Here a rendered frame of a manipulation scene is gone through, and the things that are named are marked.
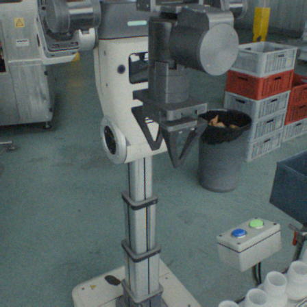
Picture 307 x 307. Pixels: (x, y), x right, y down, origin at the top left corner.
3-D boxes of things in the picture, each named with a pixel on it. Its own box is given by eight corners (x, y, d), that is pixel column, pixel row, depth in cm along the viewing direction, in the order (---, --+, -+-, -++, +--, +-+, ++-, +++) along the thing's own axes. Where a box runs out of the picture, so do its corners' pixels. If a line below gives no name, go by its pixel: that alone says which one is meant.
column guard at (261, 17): (258, 44, 980) (263, 7, 929) (249, 42, 1010) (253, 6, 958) (267, 44, 999) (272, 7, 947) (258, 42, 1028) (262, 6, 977)
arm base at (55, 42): (81, 48, 83) (69, 6, 83) (89, 35, 76) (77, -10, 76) (47, 53, 79) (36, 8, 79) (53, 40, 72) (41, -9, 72)
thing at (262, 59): (260, 77, 286) (264, 53, 276) (225, 68, 315) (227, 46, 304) (295, 68, 320) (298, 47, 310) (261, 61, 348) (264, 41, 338)
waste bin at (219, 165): (215, 202, 270) (223, 132, 240) (183, 177, 304) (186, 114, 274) (253, 186, 291) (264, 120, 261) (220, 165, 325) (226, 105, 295)
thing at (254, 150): (247, 163, 328) (250, 144, 318) (218, 149, 357) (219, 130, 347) (280, 146, 361) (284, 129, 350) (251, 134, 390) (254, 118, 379)
